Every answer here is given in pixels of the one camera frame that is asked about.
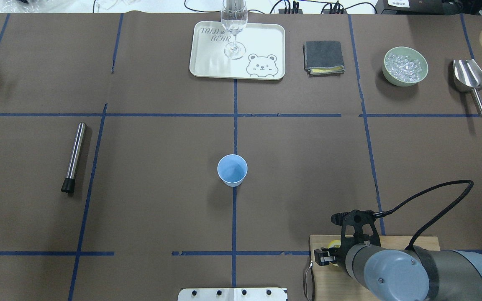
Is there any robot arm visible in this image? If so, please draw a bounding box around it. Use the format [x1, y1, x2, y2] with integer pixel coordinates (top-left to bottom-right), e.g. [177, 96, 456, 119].
[313, 244, 482, 301]

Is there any grey yellow folded cloth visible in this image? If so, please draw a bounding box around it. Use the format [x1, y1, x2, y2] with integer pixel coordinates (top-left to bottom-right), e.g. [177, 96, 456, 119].
[303, 41, 346, 76]

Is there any cream bear tray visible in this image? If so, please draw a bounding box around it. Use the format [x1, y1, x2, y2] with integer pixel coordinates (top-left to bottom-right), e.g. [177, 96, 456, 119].
[189, 21, 286, 80]

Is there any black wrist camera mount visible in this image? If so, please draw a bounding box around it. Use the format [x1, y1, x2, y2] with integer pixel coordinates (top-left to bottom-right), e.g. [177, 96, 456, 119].
[331, 210, 383, 253]

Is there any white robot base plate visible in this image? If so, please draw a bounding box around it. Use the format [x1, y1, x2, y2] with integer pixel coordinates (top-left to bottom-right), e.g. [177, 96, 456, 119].
[177, 287, 288, 301]

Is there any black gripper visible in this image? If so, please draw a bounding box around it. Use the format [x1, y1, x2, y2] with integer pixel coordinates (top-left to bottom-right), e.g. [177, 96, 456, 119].
[313, 247, 350, 268]

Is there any yellow lemon slice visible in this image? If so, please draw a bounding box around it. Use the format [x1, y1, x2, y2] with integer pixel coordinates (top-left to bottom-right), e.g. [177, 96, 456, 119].
[327, 240, 342, 248]

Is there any black braided camera cable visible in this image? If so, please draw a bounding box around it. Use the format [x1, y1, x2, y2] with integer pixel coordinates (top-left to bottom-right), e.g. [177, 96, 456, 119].
[377, 180, 474, 250]

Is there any wooden cutting board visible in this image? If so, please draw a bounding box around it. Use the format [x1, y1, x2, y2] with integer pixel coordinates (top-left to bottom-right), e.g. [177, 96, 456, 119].
[310, 236, 430, 301]

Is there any clear wine glass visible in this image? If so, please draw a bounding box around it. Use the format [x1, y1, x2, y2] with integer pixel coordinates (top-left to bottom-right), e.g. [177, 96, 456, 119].
[220, 0, 248, 60]

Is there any green bowl of ice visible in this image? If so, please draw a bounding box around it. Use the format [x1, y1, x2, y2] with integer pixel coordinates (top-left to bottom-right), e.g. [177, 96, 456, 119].
[382, 46, 429, 87]

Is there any blue paper cup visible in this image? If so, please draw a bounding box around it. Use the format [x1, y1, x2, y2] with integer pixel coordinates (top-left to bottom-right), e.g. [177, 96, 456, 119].
[217, 154, 248, 187]

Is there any steel ice scoop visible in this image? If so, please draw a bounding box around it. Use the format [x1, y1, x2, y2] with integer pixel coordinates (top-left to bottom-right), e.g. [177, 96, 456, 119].
[453, 59, 482, 117]

